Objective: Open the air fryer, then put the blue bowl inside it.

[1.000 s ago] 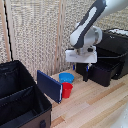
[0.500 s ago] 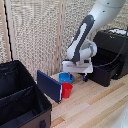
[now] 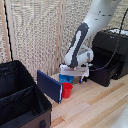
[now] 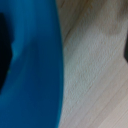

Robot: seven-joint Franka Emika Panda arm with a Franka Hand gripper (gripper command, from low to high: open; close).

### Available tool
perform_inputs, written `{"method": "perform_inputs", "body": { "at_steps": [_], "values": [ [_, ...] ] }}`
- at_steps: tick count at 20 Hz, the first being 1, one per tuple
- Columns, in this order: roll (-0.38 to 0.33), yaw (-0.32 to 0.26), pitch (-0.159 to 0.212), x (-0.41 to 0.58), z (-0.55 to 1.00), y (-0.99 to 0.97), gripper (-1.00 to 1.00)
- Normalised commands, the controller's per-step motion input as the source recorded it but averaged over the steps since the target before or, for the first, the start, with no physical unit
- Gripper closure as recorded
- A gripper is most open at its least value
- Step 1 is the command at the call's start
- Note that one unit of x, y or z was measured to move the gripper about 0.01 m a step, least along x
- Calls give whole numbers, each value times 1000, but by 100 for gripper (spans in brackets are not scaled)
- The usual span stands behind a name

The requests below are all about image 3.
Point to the blue bowl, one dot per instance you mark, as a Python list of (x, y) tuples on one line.
[(66, 79)]

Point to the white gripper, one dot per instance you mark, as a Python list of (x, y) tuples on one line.
[(74, 71)]

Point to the dark blue book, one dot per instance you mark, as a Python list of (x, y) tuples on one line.
[(49, 86)]

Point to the red plastic cup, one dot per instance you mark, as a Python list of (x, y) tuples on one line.
[(67, 90)]

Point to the black air fryer body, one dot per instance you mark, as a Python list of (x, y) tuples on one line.
[(111, 43)]

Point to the woven folding screen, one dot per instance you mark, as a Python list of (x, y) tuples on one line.
[(33, 33)]

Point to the black fabric storage box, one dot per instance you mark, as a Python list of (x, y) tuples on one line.
[(20, 100)]

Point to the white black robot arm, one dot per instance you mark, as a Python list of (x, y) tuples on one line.
[(96, 16)]

